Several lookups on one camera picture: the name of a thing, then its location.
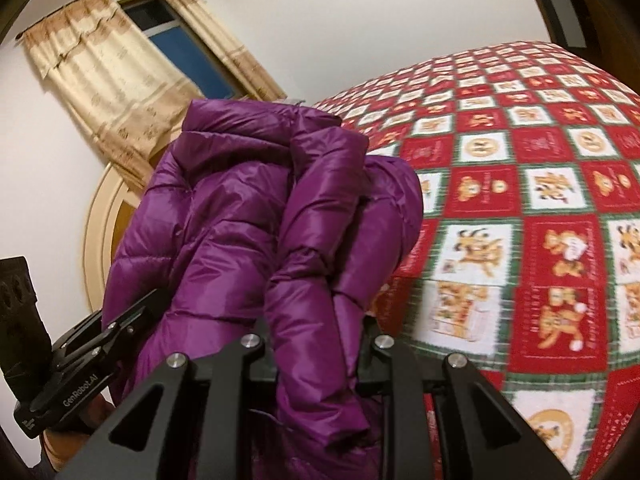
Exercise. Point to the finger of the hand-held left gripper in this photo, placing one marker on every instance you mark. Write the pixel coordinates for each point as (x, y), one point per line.
(132, 330)
(95, 320)

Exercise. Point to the window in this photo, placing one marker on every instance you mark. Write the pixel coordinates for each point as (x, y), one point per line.
(190, 50)

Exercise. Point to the brown wooden door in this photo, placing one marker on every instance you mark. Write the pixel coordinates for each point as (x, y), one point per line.
(592, 5)

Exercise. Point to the beige patterned curtain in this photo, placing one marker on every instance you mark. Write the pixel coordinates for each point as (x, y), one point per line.
(100, 85)
(215, 35)

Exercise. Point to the purple down jacket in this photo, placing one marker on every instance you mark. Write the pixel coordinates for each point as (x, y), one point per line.
(225, 235)

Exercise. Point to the red checkered printed bedspread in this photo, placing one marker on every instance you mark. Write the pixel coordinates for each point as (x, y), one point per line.
(525, 260)

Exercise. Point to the person's left hand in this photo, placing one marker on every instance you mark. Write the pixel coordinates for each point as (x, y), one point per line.
(75, 442)

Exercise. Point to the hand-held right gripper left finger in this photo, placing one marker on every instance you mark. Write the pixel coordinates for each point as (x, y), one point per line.
(262, 355)

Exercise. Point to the curtain rod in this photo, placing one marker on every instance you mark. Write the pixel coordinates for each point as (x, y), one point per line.
(80, 6)

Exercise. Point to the wooden arched headboard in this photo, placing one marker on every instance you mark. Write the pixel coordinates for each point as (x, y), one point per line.
(100, 220)

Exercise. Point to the dark door frame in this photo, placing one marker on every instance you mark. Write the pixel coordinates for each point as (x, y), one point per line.
(555, 0)

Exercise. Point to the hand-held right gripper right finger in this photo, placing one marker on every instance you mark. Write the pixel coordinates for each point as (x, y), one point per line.
(372, 360)

